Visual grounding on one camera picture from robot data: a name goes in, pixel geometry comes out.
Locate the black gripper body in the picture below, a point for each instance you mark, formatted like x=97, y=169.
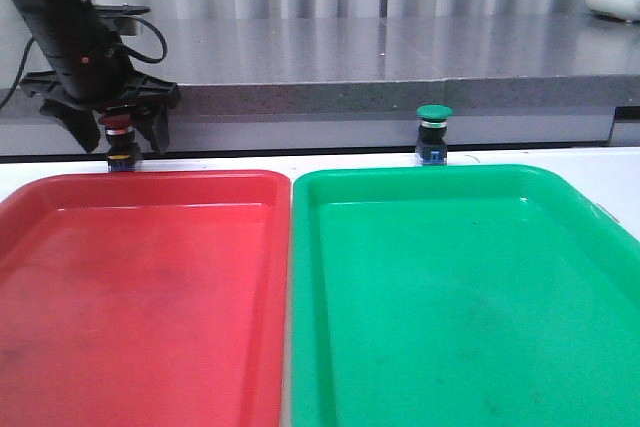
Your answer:
x=85, y=78

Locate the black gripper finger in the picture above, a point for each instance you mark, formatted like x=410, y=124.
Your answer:
x=151, y=121
x=81, y=125

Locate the red mushroom push button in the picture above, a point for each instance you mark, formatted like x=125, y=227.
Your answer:
x=124, y=154

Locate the green mushroom push button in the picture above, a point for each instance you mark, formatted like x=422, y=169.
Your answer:
x=431, y=147

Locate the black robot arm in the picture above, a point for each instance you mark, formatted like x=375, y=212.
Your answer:
x=84, y=22

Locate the grey stone counter slab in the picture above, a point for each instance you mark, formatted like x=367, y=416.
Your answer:
x=260, y=86

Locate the red plastic tray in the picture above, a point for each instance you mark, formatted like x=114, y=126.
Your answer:
x=144, y=299

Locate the green plastic tray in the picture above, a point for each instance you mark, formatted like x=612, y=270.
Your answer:
x=460, y=296

